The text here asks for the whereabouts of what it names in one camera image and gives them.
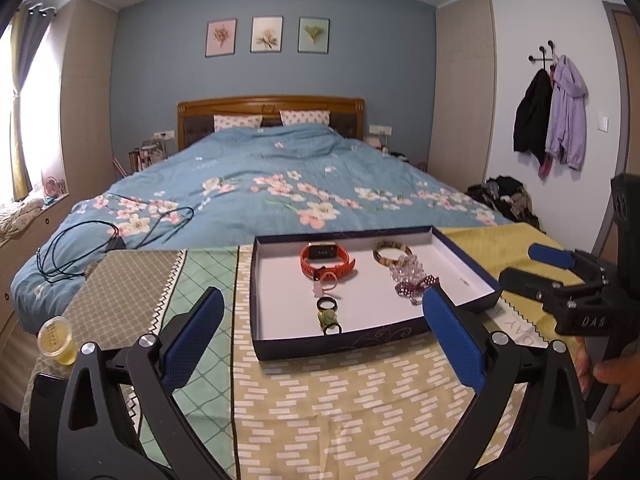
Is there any left polka dot pillow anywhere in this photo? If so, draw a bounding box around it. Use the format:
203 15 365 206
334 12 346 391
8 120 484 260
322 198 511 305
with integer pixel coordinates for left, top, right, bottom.
214 115 262 132

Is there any black wall coat hook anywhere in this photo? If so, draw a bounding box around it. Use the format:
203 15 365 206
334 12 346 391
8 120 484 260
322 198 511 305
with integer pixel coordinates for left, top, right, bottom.
527 40 559 70

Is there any wooden headboard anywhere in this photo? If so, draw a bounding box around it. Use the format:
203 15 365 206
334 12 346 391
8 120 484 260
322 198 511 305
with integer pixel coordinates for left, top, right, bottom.
176 96 366 151

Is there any right hand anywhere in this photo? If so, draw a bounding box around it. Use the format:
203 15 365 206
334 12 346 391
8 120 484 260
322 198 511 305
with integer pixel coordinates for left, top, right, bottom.
575 337 640 411

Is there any pile of dark clothes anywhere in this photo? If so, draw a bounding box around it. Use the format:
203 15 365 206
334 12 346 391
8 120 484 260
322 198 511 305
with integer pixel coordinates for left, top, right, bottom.
466 176 540 230

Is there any polka dot pillow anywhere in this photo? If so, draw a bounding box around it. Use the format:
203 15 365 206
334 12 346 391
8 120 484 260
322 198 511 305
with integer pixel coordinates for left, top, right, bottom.
214 115 262 132
280 110 331 126

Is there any dark red scrunchie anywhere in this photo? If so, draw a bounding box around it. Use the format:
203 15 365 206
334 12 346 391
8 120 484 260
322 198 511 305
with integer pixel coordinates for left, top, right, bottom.
395 274 439 306

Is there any green hair tie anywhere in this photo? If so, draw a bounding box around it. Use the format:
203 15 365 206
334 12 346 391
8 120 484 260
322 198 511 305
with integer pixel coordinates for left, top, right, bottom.
316 296 344 336

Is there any pink ring hair tie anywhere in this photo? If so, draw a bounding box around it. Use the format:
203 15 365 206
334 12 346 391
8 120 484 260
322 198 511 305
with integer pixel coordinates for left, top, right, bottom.
311 268 338 298

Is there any black charger cable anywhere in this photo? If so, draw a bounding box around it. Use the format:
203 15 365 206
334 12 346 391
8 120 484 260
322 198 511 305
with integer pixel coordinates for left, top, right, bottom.
34 193 196 285

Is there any right grey yellow curtain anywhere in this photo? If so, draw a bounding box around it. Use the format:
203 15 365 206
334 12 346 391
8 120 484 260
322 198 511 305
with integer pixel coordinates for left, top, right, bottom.
9 2 56 202

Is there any black hanging jacket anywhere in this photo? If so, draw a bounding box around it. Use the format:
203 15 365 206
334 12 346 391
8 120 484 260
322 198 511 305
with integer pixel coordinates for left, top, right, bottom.
513 68 553 166

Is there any white flower picture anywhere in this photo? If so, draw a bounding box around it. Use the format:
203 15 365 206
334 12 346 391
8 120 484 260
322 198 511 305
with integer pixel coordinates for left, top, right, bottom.
250 16 283 53

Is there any pink crystal bead bracelet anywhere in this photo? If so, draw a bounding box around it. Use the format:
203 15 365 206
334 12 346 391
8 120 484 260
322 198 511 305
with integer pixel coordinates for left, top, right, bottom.
388 252 426 286

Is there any green leaf picture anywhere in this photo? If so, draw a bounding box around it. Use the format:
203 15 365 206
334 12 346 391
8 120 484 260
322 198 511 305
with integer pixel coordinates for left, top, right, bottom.
297 16 330 54

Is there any yellow liquid plastic cup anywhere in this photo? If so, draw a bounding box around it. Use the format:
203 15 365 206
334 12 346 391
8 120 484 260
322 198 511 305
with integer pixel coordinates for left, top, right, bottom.
37 316 78 366

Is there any purple hanging jacket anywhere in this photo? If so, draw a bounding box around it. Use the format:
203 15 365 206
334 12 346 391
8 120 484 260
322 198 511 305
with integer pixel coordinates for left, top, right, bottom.
538 54 588 180

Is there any dark shallow tray box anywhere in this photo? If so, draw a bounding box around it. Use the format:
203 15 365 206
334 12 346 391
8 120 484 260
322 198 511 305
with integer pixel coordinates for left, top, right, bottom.
250 226 501 361

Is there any red smart watch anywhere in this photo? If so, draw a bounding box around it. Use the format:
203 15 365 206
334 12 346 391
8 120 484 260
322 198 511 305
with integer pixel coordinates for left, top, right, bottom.
299 242 356 281

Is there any patchwork bed cloth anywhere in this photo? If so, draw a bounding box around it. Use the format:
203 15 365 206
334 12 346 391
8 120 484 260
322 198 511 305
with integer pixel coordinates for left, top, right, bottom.
19 223 597 480

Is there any blue floral duvet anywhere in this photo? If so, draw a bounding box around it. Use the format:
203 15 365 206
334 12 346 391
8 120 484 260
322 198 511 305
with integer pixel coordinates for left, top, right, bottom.
11 124 504 334

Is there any tortoiseshell bangle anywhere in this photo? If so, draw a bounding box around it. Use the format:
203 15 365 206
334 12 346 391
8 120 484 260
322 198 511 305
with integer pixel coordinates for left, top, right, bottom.
372 240 412 268

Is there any pink flower picture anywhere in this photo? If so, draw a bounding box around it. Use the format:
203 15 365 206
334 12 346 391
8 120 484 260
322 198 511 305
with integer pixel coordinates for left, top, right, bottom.
205 18 238 58

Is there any right polka dot pillow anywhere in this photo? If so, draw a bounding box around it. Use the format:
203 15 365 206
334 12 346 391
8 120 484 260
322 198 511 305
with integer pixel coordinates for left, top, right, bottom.
280 110 331 126

